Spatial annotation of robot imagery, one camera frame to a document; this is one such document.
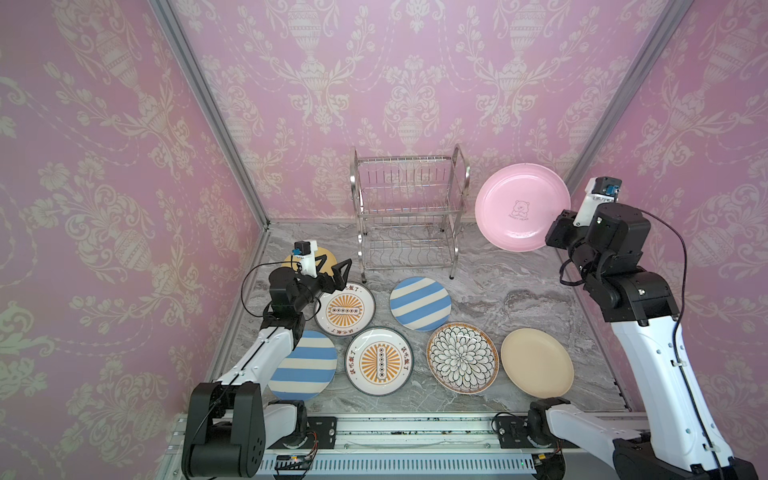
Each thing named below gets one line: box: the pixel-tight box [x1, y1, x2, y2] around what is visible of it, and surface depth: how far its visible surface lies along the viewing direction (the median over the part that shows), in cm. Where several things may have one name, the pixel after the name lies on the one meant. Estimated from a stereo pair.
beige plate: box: [501, 328, 574, 399], surface depth 86 cm
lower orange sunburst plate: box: [344, 326, 415, 397], surface depth 87 cm
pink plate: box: [474, 163, 571, 253], surface depth 70 cm
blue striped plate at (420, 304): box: [389, 276, 452, 332], surface depth 100 cm
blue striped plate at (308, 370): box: [268, 330, 338, 401], surface depth 83 cm
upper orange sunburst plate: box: [314, 282, 376, 337], surface depth 97 cm
